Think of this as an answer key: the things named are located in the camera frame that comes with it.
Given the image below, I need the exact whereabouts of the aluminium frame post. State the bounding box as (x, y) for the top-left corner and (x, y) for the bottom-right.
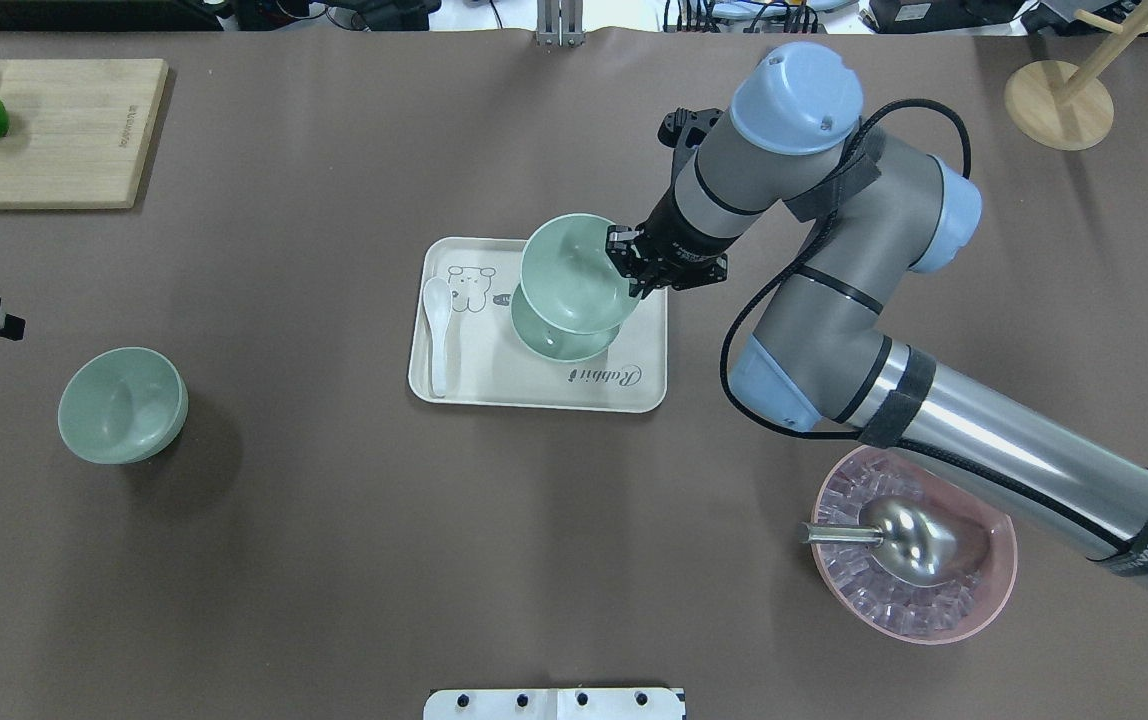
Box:
(534, 0), (585, 47)

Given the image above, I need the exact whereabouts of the pink bowl with ice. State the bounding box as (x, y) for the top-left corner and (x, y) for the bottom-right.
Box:
(810, 446), (1018, 644)

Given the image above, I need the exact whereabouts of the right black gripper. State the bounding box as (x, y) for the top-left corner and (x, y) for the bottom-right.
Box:
(606, 189), (730, 300)

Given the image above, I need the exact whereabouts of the green bowl on tray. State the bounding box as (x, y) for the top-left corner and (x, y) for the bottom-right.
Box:
(510, 286), (621, 363)

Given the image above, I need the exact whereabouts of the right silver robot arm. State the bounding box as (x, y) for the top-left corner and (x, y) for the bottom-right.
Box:
(603, 41), (1148, 588)

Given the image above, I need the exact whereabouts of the steel ice scoop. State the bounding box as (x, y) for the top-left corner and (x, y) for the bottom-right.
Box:
(797, 496), (990, 588)

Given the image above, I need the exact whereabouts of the cream rabbit tray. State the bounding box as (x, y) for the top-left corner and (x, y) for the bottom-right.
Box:
(408, 237), (667, 413)

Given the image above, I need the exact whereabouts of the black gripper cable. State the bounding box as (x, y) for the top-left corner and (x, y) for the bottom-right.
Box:
(719, 98), (1148, 641)

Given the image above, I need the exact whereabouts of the wooden cutting board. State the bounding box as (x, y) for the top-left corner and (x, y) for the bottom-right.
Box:
(0, 59), (168, 210)

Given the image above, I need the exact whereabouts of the wooden mug tree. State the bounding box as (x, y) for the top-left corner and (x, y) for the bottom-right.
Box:
(1005, 1), (1148, 150)

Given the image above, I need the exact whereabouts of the green bowl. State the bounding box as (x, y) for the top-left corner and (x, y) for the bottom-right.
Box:
(510, 286), (621, 363)
(57, 347), (189, 465)
(520, 212), (639, 334)

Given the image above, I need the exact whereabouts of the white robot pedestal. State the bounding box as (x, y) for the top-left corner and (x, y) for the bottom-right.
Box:
(422, 687), (688, 719)

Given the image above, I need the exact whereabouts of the white ceramic spoon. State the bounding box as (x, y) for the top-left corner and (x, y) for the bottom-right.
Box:
(420, 274), (452, 398)

